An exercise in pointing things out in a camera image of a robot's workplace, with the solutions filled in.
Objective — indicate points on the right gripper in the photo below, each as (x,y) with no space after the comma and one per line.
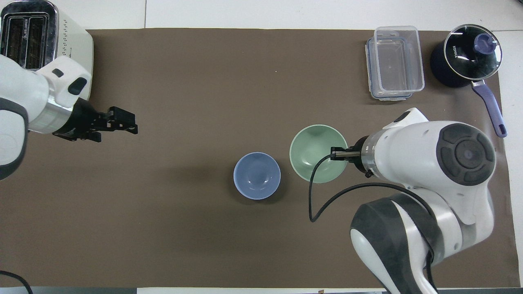
(358,163)

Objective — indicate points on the green bowl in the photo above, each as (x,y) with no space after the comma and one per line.
(312,151)

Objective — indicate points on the glass pot lid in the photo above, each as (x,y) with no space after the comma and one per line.
(466,53)

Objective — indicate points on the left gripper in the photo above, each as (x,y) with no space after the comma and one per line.
(79,120)

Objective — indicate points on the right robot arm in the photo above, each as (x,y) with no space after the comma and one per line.
(425,163)

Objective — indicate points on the blue bowl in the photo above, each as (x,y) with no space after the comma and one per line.
(256,175)

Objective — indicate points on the clear plastic container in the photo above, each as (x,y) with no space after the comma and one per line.
(402,61)

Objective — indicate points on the white and chrome toaster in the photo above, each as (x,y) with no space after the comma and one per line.
(71,43)

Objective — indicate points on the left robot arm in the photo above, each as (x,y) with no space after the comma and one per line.
(16,94)

